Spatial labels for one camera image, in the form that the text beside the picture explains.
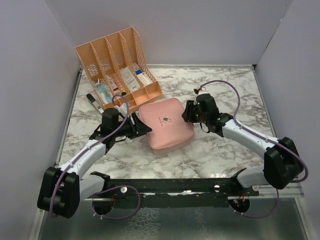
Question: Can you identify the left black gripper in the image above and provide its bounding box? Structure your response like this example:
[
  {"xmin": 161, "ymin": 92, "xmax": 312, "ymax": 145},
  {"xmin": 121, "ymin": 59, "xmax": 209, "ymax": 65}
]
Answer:
[{"xmin": 113, "ymin": 112, "xmax": 153, "ymax": 139}]

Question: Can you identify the pink medicine kit case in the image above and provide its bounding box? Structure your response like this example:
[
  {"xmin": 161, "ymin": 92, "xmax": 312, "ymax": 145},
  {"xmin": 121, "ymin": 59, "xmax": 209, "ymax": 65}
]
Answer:
[{"xmin": 138, "ymin": 97, "xmax": 195, "ymax": 155}]

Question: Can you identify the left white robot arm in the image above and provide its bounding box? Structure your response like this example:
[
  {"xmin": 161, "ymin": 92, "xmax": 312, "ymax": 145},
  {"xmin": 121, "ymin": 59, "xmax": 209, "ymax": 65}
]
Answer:
[{"xmin": 37, "ymin": 108, "xmax": 152, "ymax": 219}]

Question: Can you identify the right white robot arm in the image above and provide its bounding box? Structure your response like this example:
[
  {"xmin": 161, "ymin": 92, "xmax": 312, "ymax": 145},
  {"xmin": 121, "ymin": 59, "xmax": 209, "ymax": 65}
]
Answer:
[{"xmin": 181, "ymin": 93, "xmax": 304, "ymax": 196}]

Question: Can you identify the blue white medicine box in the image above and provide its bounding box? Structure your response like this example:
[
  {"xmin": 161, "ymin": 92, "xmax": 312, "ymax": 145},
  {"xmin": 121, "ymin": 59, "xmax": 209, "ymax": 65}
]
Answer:
[{"xmin": 132, "ymin": 62, "xmax": 152, "ymax": 86}]

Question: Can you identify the red white medicine box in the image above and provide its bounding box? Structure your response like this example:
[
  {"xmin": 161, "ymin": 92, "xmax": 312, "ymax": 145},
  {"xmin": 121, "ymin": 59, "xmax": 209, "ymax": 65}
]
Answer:
[{"xmin": 106, "ymin": 74, "xmax": 121, "ymax": 93}]

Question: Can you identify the blue patterned pouch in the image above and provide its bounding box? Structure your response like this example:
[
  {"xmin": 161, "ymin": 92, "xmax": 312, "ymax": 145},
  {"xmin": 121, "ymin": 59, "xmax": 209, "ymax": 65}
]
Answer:
[{"xmin": 95, "ymin": 82, "xmax": 112, "ymax": 104}]

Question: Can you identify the black silver stapler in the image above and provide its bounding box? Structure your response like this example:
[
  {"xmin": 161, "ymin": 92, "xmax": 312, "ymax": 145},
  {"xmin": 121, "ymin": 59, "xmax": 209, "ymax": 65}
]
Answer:
[{"xmin": 86, "ymin": 93, "xmax": 104, "ymax": 115}]

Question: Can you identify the orange plastic file organizer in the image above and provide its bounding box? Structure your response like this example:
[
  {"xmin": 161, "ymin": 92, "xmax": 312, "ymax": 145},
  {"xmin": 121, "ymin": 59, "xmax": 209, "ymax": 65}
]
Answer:
[{"xmin": 75, "ymin": 27, "xmax": 163, "ymax": 112}]

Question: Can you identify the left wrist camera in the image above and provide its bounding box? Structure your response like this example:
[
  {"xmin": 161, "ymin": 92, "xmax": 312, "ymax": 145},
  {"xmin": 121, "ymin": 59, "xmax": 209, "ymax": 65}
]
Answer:
[{"xmin": 114, "ymin": 103, "xmax": 129, "ymax": 117}]

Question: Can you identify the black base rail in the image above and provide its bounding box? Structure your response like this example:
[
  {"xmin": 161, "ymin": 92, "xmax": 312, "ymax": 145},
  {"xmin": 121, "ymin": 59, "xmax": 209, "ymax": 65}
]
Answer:
[{"xmin": 89, "ymin": 177, "xmax": 259, "ymax": 209}]

